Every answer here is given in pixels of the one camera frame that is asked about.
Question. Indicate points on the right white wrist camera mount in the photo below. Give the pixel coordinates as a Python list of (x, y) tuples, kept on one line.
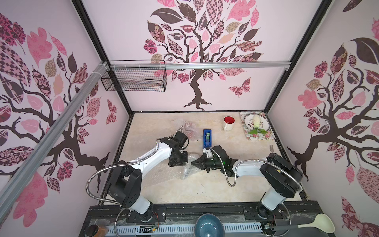
[(207, 153)]

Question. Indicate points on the aluminium frame bar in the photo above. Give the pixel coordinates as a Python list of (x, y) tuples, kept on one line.
[(20, 179), (198, 65)]

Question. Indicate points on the floral placemat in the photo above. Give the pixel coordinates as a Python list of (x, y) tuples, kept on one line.
[(256, 137)]

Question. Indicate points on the red mug black handle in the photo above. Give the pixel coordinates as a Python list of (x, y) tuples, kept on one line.
[(189, 128)]

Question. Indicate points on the white green toy vegetable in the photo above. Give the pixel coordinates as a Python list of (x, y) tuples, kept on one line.
[(256, 126)]

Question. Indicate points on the blue ceramic bowl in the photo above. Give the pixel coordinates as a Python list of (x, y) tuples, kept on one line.
[(209, 225)]

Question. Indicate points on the left aluminium frame bar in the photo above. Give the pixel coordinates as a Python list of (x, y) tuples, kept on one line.
[(20, 179)]

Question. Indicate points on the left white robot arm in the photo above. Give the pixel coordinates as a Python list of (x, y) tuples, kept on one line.
[(125, 183)]

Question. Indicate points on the white slotted cable duct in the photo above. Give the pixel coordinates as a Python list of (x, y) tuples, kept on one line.
[(129, 230)]

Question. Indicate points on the rear aluminium frame bar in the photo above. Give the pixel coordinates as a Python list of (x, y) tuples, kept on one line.
[(198, 65)]

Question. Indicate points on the brown jar black lid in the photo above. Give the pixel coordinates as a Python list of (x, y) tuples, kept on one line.
[(96, 231)]

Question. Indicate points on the blue tape dispenser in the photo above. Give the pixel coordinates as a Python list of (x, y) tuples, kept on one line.
[(207, 139)]

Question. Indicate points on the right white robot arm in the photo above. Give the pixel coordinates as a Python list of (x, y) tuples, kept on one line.
[(283, 177)]

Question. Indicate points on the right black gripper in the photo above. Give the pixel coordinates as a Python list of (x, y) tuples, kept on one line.
[(206, 163)]

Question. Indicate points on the lavender mug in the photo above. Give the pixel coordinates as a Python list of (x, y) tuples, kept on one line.
[(189, 170)]

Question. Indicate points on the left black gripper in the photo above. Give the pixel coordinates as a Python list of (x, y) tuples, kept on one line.
[(173, 163)]

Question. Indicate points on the white decorated plate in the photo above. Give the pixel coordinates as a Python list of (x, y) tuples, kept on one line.
[(248, 122)]

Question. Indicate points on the cream ladle grey handle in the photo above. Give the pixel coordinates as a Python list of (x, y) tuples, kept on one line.
[(321, 222)]

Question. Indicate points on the black wire basket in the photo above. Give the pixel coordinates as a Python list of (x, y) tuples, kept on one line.
[(136, 75)]

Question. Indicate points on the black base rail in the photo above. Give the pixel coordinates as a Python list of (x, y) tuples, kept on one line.
[(289, 213)]

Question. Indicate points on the white mug red interior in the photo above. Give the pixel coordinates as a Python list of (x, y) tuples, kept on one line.
[(228, 123)]

